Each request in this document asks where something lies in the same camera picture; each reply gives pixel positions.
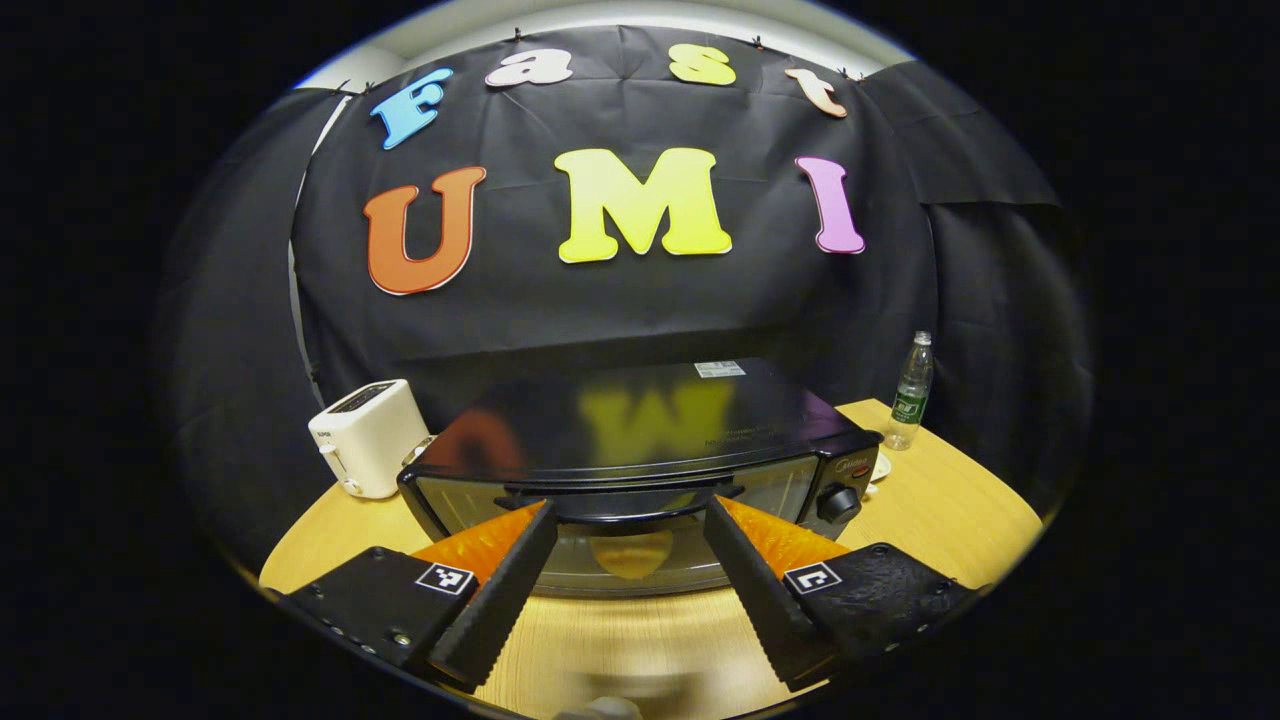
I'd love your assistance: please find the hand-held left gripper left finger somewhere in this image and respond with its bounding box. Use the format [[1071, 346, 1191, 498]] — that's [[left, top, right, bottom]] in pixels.
[[283, 499, 559, 693]]

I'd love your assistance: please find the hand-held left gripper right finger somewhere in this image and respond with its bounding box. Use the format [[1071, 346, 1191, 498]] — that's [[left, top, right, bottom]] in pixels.
[[702, 496, 978, 694]]

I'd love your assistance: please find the golden bread bun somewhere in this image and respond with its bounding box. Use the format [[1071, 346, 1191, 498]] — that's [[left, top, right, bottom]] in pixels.
[[590, 530, 677, 582]]

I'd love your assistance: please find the black electric oven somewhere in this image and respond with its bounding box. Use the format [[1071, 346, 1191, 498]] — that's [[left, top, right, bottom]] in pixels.
[[397, 358, 884, 600]]

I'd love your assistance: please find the white toaster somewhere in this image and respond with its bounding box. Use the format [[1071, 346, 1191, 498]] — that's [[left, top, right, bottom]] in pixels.
[[308, 379, 433, 500]]

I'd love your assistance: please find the clear plastic water bottle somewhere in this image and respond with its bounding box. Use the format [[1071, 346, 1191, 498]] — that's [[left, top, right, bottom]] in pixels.
[[885, 331, 936, 452]]

